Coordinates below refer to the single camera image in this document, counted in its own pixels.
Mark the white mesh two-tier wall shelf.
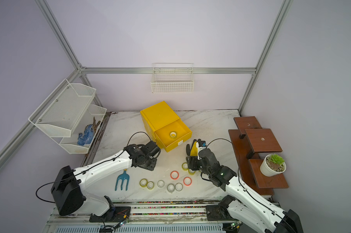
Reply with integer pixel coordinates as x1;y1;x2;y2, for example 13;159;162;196
29;79;107;154

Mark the white wire wall basket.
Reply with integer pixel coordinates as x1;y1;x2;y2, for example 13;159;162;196
151;63;195;93

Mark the white tape roll left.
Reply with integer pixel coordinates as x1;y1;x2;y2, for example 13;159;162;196
157;180;165;188

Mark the white tape roll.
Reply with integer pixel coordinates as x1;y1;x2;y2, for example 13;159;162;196
167;183;175;193
175;183;183;192
157;180;165;188

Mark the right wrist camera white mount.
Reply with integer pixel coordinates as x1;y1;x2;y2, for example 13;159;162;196
196;139;207;152

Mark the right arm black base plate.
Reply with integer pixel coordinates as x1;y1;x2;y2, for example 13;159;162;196
206;205;235;221

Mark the yellow plastic drawer cabinet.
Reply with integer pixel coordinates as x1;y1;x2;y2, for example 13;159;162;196
140;101;180;152

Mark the red tape roll upper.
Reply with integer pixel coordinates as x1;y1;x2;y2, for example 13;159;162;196
170;170;179;180

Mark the potted succulent white pot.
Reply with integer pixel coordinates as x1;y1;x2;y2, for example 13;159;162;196
260;154;287;177

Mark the red tape roll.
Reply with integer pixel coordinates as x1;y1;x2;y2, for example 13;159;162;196
183;177;192;186
170;170;179;180

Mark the brown wooden stepped shelf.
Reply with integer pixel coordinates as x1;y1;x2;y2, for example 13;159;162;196
228;116;289;198

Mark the teal garden fork yellow handle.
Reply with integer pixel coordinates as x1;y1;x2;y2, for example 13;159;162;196
115;169;130;191

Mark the yellow black work glove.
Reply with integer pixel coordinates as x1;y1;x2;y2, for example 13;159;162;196
186;139;201;156

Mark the white tape roll right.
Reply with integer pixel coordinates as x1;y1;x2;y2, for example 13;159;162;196
175;183;183;192

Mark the blue cloth item on shelf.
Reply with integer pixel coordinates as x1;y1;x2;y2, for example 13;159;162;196
77;124;95;146

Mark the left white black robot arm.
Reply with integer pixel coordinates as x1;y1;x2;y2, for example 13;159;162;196
51;141;161;216

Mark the white tape roll middle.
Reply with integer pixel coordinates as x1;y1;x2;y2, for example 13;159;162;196
167;183;175;193

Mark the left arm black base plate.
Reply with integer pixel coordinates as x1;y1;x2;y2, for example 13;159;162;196
89;206;131;223

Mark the brown pruning tool on shelf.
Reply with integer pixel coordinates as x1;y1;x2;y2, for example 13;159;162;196
92;118;101;133

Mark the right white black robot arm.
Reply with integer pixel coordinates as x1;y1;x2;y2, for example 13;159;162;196
186;145;303;233

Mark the red tape roll lower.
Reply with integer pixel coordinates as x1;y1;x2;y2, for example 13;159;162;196
183;177;192;186

